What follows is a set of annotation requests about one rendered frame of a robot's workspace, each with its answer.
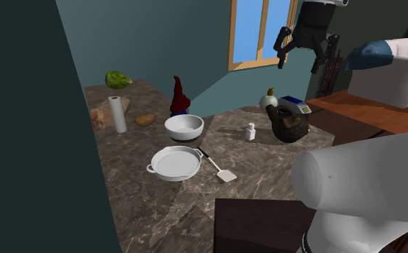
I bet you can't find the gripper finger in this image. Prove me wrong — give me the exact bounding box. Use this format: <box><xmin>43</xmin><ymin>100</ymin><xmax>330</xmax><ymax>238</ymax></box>
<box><xmin>273</xmin><ymin>27</ymin><xmax>294</xmax><ymax>70</ymax></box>
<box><xmin>309</xmin><ymin>32</ymin><xmax>340</xmax><ymax>75</ymax></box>

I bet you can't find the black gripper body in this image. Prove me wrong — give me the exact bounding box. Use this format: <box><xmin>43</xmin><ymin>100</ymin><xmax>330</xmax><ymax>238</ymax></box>
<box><xmin>292</xmin><ymin>1</ymin><xmax>337</xmax><ymax>49</ymax></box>

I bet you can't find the dark mesh rack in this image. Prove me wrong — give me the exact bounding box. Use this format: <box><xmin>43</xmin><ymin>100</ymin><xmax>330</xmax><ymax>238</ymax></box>
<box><xmin>314</xmin><ymin>50</ymin><xmax>344</xmax><ymax>99</ymax></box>

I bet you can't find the blue cushion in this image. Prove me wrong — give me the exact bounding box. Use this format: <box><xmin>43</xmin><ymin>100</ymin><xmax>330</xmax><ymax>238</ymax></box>
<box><xmin>344</xmin><ymin>40</ymin><xmax>394</xmax><ymax>71</ymax></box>

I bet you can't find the white bottle with golden top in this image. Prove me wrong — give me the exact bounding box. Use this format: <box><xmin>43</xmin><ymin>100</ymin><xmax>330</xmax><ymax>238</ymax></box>
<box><xmin>258</xmin><ymin>87</ymin><xmax>279</xmax><ymax>113</ymax></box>

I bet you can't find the blue and white box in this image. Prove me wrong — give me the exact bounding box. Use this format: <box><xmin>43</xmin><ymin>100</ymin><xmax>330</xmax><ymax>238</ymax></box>
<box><xmin>278</xmin><ymin>95</ymin><xmax>313</xmax><ymax>115</ymax></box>

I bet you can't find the white sofa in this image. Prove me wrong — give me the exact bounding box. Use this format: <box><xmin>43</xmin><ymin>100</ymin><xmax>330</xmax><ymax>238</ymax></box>
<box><xmin>346</xmin><ymin>37</ymin><xmax>408</xmax><ymax>109</ymax></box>

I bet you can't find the dark brown teapot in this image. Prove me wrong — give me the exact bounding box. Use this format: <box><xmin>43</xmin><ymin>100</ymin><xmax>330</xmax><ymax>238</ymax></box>
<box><xmin>265</xmin><ymin>103</ymin><xmax>310</xmax><ymax>144</ymax></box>

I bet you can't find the white salt shaker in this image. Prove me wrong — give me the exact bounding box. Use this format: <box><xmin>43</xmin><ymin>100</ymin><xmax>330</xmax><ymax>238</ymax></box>
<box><xmin>244</xmin><ymin>121</ymin><xmax>257</xmax><ymax>142</ymax></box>

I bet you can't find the red hat gnome figure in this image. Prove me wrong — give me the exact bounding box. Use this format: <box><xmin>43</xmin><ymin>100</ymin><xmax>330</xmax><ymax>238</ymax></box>
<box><xmin>169</xmin><ymin>75</ymin><xmax>192</xmax><ymax>118</ymax></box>

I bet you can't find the white bowl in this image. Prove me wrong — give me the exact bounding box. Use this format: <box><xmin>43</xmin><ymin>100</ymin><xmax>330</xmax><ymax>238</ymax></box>
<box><xmin>163</xmin><ymin>114</ymin><xmax>205</xmax><ymax>142</ymax></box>

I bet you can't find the brown potato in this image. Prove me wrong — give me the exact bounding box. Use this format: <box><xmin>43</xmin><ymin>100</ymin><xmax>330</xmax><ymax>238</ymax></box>
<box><xmin>134</xmin><ymin>112</ymin><xmax>158</xmax><ymax>128</ymax></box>

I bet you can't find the green melon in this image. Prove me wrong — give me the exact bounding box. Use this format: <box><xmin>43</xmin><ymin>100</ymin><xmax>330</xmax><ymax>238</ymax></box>
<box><xmin>104</xmin><ymin>70</ymin><xmax>134</xmax><ymax>91</ymax></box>

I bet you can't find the white paper towel roll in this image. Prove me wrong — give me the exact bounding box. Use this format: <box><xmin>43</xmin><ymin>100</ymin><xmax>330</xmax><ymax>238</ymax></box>
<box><xmin>108</xmin><ymin>95</ymin><xmax>128</xmax><ymax>134</ymax></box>

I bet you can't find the dark robot stand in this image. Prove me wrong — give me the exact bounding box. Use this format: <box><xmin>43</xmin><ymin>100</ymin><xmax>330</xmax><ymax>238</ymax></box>
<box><xmin>212</xmin><ymin>198</ymin><xmax>317</xmax><ymax>253</ymax></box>

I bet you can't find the brown bread loaf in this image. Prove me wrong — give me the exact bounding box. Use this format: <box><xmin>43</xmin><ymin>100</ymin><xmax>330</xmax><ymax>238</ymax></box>
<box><xmin>89</xmin><ymin>96</ymin><xmax>131</xmax><ymax>132</ymax></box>

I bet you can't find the wooden frame window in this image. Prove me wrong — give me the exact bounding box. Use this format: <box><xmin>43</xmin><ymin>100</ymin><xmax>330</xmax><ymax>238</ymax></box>
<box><xmin>227</xmin><ymin>0</ymin><xmax>299</xmax><ymax>73</ymax></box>

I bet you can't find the spatula with black handle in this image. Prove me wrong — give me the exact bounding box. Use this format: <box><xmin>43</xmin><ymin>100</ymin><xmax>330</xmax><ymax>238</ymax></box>
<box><xmin>196</xmin><ymin>147</ymin><xmax>238</xmax><ymax>184</ymax></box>

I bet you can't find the white two-handled pan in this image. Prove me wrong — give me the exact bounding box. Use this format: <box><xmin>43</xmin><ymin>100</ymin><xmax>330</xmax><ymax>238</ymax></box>
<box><xmin>145</xmin><ymin>145</ymin><xmax>204</xmax><ymax>183</ymax></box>

